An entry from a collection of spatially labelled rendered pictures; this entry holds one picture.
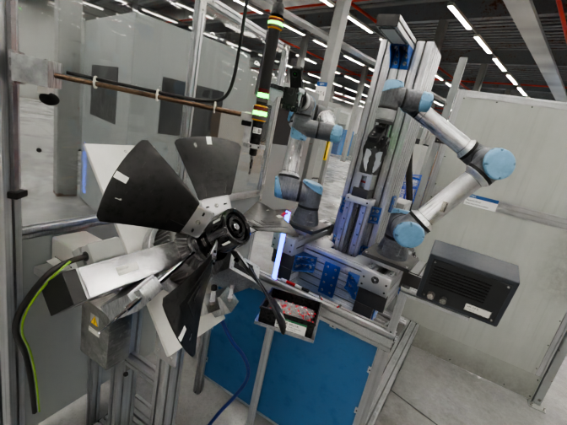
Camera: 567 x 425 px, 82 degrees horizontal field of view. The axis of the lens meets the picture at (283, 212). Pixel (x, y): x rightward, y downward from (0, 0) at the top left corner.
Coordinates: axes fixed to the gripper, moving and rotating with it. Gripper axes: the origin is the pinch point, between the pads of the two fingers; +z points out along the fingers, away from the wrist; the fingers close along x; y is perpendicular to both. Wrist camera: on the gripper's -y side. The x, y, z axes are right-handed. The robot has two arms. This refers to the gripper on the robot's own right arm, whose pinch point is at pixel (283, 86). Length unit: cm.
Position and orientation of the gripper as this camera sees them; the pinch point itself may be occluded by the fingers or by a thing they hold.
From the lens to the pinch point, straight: 120.0
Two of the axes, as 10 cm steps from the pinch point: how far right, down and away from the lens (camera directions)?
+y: -1.9, 9.5, 2.6
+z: -3.2, 1.9, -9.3
